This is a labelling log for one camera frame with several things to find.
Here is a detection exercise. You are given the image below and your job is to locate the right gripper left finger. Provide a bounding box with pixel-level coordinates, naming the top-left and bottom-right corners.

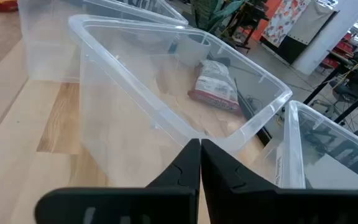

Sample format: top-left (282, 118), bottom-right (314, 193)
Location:
top-left (35, 138), bottom-right (202, 224)

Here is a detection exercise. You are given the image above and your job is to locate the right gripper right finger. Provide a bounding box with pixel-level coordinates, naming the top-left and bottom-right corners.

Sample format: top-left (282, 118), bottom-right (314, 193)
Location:
top-left (200, 138), bottom-right (358, 224)

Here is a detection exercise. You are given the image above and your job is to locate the red Maruchan noodle packet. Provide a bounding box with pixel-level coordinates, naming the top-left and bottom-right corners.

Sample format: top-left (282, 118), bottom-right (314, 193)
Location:
top-left (187, 59), bottom-right (242, 114)

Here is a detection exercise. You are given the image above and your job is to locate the clear plastic storage bin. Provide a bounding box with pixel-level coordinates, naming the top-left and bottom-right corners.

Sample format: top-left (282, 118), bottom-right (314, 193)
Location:
top-left (275, 100), bottom-right (358, 191)
top-left (68, 14), bottom-right (293, 189)
top-left (17, 0), bottom-right (189, 83)

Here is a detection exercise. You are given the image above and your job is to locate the white plant pot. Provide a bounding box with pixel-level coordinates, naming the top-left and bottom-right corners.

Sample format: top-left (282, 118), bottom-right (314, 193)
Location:
top-left (175, 33), bottom-right (211, 67)

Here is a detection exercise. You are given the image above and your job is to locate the white pillar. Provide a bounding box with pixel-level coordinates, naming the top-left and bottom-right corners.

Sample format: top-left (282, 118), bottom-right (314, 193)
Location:
top-left (292, 0), bottom-right (358, 75)

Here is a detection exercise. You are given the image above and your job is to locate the red storage shelf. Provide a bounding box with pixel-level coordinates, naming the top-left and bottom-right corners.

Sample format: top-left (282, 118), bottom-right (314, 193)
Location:
top-left (321, 32), bottom-right (354, 69)

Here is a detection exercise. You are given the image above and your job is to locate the orange flower print cloth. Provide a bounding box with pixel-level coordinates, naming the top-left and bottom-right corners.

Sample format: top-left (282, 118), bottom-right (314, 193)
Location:
top-left (261, 0), bottom-right (312, 48)

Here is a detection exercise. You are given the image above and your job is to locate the green plant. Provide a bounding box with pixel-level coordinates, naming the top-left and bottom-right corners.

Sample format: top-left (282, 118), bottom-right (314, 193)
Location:
top-left (190, 0), bottom-right (245, 34)

